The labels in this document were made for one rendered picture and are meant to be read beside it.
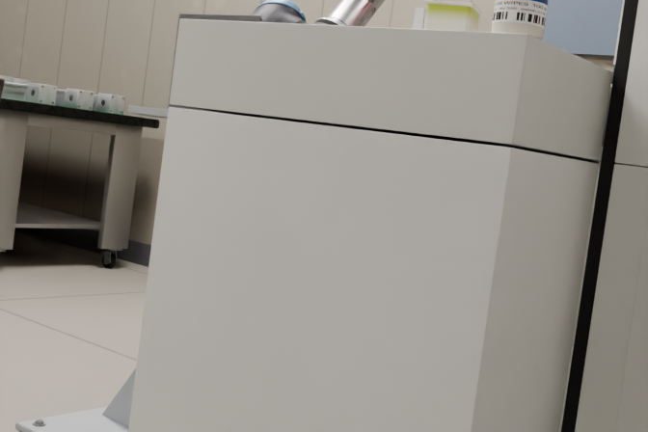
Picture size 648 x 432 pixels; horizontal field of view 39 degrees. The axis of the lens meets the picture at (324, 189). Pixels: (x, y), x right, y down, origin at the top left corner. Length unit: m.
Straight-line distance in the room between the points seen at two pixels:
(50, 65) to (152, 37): 0.93
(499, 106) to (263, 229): 0.43
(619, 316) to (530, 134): 0.39
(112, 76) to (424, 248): 4.35
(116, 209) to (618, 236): 3.66
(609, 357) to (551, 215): 0.28
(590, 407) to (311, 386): 0.46
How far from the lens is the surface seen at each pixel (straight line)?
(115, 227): 4.92
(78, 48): 5.80
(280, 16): 2.25
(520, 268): 1.32
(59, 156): 5.84
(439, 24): 1.47
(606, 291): 1.55
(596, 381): 1.57
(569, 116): 1.41
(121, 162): 4.89
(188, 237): 1.54
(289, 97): 1.43
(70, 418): 2.50
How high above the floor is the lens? 0.79
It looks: 3 degrees down
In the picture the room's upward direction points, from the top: 8 degrees clockwise
